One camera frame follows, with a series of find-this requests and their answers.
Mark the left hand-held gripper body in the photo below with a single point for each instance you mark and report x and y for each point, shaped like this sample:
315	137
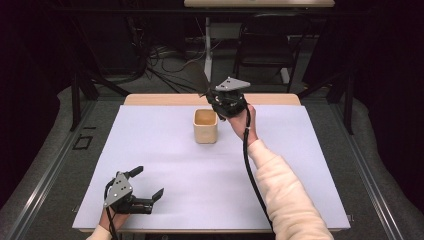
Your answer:
121	196

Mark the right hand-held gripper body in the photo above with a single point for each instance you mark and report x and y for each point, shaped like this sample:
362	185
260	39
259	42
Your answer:
228	98

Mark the black comb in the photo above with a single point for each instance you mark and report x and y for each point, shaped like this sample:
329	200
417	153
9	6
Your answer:
197	78

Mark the beige square cup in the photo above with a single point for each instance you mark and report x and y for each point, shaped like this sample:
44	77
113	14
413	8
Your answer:
205	128

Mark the person's left hand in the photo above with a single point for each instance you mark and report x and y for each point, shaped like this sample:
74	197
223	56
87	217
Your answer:
113	218

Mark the person's right hand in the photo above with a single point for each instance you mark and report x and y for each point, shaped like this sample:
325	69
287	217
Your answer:
241	128

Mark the white table sheet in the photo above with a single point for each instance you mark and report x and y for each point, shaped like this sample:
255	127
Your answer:
173	173

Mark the black tape square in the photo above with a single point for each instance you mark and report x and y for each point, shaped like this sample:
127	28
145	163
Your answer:
82	142

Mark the wooden table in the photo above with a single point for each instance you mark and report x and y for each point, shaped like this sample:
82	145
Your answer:
160	99

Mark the black metal stand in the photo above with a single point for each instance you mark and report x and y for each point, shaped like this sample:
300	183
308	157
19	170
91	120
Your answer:
76	100
348	100

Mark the white desk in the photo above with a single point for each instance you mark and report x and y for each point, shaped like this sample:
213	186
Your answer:
260	3

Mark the aluminium floor rail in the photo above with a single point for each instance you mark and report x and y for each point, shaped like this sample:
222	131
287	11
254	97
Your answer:
43	186
366	180

